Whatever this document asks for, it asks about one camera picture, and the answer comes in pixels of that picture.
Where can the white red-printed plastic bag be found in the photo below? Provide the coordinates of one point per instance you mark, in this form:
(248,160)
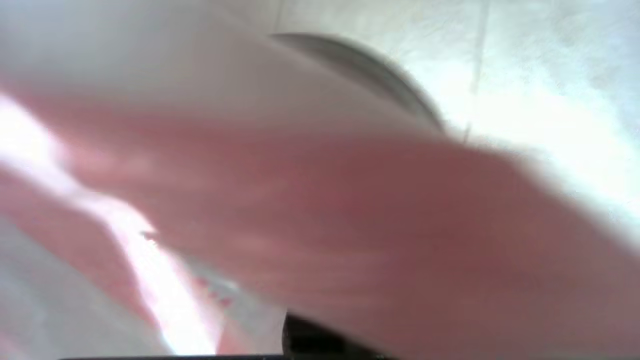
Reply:
(300,210)

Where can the black round trash bin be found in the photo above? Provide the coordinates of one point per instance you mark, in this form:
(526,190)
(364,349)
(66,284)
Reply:
(380,75)

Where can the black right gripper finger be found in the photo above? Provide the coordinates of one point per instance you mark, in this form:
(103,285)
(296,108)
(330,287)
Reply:
(320,340)

